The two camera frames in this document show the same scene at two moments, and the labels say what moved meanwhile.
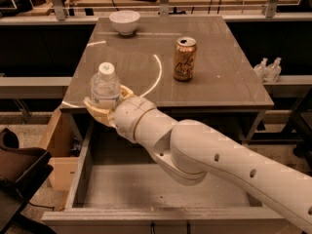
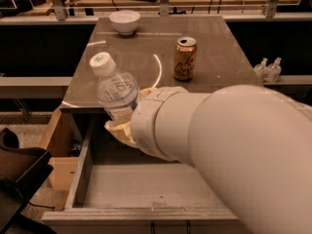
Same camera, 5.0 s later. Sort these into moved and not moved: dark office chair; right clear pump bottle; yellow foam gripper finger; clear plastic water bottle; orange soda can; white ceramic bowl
Moved: clear plastic water bottle; yellow foam gripper finger
Not moved: white ceramic bowl; orange soda can; right clear pump bottle; dark office chair
